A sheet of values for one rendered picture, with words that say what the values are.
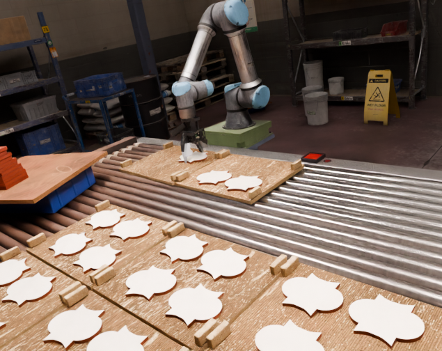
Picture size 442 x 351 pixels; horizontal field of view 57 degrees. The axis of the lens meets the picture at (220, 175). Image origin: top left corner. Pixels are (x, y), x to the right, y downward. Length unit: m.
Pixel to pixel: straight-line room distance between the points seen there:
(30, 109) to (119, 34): 2.27
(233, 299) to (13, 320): 0.56
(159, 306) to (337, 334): 0.41
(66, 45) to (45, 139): 1.62
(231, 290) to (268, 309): 0.12
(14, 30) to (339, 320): 5.41
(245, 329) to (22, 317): 0.58
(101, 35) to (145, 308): 6.40
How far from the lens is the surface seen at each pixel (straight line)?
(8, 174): 1.87
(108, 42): 7.27
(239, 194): 1.49
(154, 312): 1.03
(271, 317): 0.94
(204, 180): 1.63
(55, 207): 1.78
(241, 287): 1.03
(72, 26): 6.97
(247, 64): 2.07
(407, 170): 1.63
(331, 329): 0.91
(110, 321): 1.05
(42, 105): 5.96
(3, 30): 5.83
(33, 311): 1.20
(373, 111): 5.18
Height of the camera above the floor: 1.56
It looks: 22 degrees down
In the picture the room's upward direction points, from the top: 10 degrees counter-clockwise
